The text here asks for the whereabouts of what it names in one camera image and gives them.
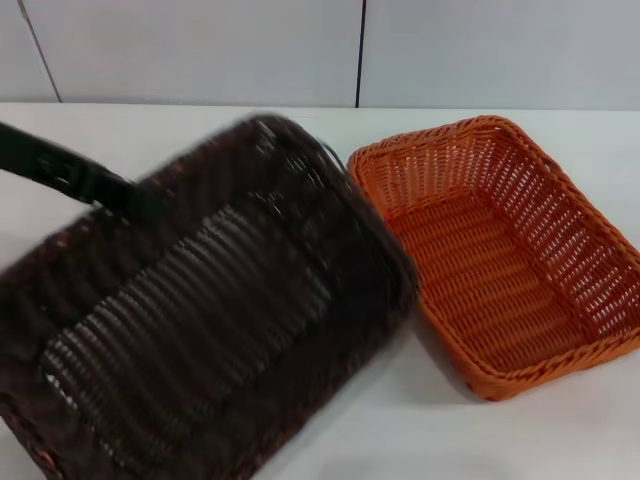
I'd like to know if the orange wicker basket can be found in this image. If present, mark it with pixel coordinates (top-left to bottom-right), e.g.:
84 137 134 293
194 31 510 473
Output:
347 114 640 403

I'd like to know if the dark brown wicker basket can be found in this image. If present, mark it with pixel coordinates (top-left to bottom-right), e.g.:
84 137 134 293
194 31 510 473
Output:
0 114 420 480

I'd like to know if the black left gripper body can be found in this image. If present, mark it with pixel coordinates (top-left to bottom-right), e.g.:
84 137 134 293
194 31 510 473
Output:
0 122 101 206

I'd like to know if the black vertical wall strip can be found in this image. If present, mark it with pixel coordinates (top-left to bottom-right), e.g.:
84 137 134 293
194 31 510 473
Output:
353 0 368 109

